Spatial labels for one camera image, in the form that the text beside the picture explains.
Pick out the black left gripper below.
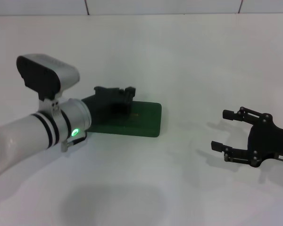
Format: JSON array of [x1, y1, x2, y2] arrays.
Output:
[[81, 86, 136, 123]]

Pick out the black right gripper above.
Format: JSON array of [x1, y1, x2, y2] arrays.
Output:
[[211, 106, 283, 168]]

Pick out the green glasses case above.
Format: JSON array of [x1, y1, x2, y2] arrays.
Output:
[[86, 100, 163, 138]]

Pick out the left wrist connector with cable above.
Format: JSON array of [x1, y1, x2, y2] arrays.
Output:
[[60, 136, 87, 153]]

